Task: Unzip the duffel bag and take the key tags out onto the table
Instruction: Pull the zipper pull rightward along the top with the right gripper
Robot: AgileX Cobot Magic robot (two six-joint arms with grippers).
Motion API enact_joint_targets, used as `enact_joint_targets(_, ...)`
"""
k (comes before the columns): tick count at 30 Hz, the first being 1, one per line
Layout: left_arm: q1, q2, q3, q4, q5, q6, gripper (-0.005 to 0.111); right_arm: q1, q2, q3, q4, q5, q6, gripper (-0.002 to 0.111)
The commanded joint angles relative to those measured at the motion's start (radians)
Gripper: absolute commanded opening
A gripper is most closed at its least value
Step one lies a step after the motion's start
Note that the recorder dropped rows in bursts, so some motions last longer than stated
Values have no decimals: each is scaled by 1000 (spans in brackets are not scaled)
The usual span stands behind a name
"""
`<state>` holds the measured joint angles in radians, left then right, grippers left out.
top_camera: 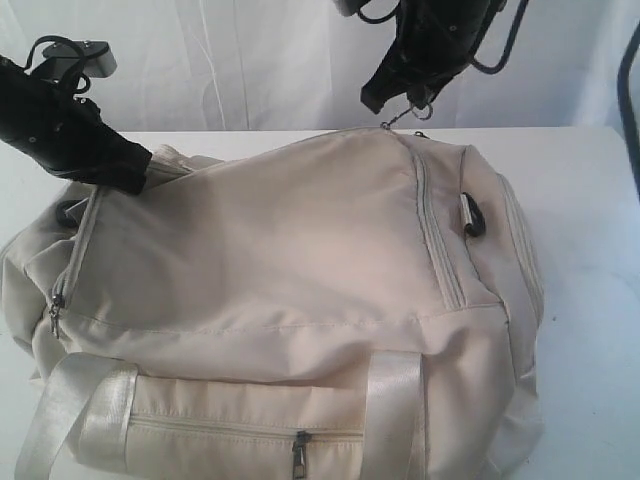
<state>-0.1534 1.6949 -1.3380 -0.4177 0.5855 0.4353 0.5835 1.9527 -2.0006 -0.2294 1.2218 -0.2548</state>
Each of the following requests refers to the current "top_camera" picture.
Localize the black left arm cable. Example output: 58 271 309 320
24 35 96 96

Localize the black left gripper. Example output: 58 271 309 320
1 57 152 193

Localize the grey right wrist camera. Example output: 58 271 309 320
333 0 370 17

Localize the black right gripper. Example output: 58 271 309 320
360 0 500 112

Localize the cream fabric duffel bag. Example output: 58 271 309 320
1 128 544 479

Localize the white backdrop curtain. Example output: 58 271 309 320
1 1 639 131

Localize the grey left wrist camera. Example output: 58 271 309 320
41 40 117 80

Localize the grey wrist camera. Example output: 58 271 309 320
333 0 370 17
41 40 117 80

